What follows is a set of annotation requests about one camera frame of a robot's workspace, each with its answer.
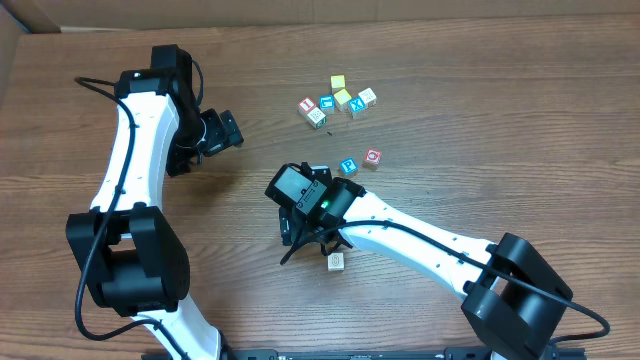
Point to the blue X letter block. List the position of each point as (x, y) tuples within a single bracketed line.
[(357, 107)]

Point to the cardboard box edge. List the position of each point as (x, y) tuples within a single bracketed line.
[(53, 15)]

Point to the yellow block far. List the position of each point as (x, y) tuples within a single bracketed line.
[(338, 83)]

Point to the yellow block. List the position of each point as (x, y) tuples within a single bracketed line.
[(338, 83), (341, 99)]

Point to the white patterned block far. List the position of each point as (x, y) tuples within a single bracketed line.
[(369, 97)]

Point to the blue P letter block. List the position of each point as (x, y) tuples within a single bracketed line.
[(348, 167)]

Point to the blue L letter block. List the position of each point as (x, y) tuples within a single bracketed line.
[(326, 104)]

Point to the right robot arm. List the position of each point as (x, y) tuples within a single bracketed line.
[(511, 297)]

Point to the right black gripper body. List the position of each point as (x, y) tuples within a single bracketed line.
[(286, 226)]

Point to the red O letter block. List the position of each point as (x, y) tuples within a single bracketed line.
[(372, 158)]

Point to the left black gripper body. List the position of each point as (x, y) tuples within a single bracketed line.
[(228, 129)]

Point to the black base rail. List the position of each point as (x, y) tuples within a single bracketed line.
[(450, 353)]

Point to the red I letter block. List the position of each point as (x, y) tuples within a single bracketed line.
[(305, 106)]

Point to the white green patterned block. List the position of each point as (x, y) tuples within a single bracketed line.
[(316, 118)]

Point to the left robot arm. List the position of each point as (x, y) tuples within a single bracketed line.
[(134, 269)]

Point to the white patterned wooden block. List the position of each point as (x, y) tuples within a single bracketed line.
[(335, 262)]

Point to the yellow block near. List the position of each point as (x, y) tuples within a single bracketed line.
[(341, 99)]

